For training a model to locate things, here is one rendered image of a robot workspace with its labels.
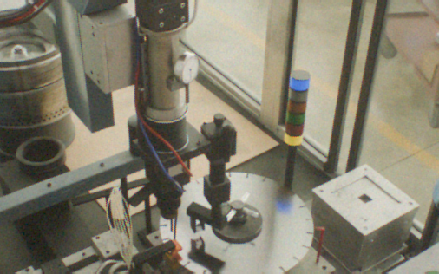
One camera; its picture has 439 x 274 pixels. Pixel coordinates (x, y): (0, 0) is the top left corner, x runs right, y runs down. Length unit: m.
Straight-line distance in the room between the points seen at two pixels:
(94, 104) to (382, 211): 0.73
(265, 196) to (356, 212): 0.22
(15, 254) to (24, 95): 0.40
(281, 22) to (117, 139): 0.60
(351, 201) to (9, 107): 0.90
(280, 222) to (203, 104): 0.78
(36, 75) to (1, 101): 0.12
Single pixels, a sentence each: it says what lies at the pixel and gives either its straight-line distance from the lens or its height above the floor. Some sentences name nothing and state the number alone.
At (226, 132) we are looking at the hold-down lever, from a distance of 1.11.
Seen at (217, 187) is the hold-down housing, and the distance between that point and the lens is 1.22.
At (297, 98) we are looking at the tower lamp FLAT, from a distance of 1.50.
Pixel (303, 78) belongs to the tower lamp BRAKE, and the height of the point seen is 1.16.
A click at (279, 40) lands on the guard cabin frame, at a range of 1.82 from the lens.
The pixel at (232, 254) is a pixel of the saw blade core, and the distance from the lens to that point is 1.34.
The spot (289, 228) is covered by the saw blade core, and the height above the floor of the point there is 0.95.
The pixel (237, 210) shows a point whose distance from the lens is 1.36.
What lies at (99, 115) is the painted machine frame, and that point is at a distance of 1.19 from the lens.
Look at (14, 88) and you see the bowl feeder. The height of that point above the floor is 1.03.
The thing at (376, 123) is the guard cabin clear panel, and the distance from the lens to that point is 1.65.
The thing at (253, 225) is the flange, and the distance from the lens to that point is 1.38.
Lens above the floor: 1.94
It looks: 37 degrees down
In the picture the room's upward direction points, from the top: 2 degrees clockwise
